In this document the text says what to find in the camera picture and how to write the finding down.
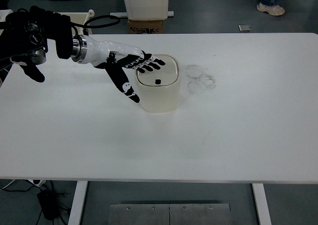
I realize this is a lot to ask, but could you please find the black power adapter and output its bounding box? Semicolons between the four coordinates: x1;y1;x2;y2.
37;190;60;221

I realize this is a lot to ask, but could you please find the white right table leg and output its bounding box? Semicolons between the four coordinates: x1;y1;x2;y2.
252;183;272;225

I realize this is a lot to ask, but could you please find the metal floor plate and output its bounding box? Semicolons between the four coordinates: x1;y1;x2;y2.
108;203;234;225

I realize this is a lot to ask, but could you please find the cream plastic bin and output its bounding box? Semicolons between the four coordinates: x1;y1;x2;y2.
59;9;95;35

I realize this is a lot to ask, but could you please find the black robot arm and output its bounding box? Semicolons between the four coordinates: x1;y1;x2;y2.
0;6;88;82

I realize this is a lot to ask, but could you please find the white table leg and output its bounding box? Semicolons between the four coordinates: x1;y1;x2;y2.
68;181;88;225
252;183;272;225

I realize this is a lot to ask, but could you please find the white left table leg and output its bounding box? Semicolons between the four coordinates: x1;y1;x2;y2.
68;181;88;225

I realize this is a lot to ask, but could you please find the brown cardboard box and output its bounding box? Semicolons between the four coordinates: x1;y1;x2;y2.
127;20;164;34

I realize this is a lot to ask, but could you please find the person's beige sneaker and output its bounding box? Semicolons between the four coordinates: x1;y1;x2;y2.
256;3;285;16

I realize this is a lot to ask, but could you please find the white metal base bar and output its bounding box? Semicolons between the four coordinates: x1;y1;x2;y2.
109;11;174;18

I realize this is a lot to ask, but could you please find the small grey floor object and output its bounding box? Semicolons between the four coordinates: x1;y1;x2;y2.
238;24;252;33

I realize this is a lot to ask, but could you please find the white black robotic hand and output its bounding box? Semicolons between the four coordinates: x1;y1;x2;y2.
72;35;165;103

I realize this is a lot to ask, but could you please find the cream lidded trash can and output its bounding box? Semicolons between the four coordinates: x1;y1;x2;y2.
135;55;181;113

